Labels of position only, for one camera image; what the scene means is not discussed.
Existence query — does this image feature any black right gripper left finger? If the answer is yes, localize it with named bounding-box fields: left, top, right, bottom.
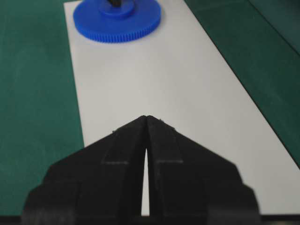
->
left=22, top=116, right=147, bottom=225

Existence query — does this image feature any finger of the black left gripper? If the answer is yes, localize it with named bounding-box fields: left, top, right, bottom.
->
left=108, top=0, right=122, bottom=7

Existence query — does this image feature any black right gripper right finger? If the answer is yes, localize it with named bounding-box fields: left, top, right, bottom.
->
left=147, top=116, right=260, bottom=225

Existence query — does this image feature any large blue plastic gear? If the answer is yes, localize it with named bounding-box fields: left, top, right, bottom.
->
left=73, top=0, right=161, bottom=43

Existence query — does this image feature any white rectangular board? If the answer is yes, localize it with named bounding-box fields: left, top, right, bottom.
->
left=64, top=0, right=300, bottom=215

